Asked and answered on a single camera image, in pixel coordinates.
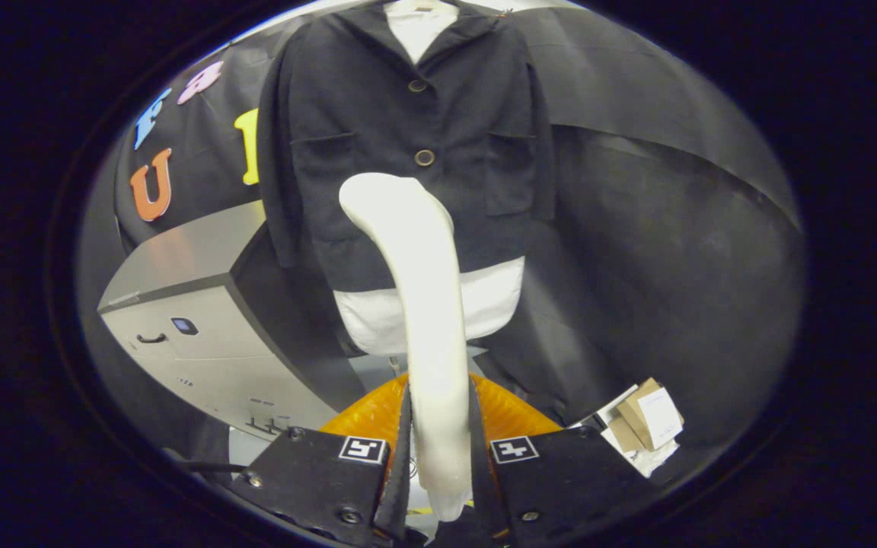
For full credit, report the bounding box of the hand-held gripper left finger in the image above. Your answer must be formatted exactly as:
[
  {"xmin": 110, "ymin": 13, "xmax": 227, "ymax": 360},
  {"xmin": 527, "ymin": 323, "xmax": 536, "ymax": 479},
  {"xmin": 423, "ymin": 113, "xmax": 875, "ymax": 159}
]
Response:
[{"xmin": 231, "ymin": 373, "xmax": 413, "ymax": 548}]

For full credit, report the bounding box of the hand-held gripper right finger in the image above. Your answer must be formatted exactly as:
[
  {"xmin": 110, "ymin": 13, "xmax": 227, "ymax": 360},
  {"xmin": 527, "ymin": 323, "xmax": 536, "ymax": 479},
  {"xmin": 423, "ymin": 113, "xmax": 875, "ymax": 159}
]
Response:
[{"xmin": 470, "ymin": 373, "xmax": 660, "ymax": 546}]

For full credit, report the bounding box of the white garment steamer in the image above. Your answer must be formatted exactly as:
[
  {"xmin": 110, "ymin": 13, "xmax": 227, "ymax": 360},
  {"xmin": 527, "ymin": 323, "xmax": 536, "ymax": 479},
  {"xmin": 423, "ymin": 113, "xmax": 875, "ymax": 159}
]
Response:
[{"xmin": 339, "ymin": 173, "xmax": 477, "ymax": 523}]

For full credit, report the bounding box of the black blazer jacket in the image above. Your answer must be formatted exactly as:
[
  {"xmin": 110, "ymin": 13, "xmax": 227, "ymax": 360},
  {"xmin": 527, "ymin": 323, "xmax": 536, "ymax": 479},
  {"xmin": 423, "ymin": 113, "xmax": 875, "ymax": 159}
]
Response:
[{"xmin": 258, "ymin": 0, "xmax": 557, "ymax": 294}]

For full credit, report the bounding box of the white mannequin torso on stand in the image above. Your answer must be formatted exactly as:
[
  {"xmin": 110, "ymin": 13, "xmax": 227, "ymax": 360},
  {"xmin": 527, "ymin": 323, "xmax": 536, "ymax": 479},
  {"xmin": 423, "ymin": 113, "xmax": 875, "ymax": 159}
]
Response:
[{"xmin": 332, "ymin": 0, "xmax": 525, "ymax": 374}]

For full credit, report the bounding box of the grey cabinet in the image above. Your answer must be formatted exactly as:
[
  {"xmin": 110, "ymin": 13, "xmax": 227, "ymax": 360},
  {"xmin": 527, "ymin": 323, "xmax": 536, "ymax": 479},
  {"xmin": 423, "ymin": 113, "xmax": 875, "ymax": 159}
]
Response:
[{"xmin": 97, "ymin": 199, "xmax": 367, "ymax": 442}]

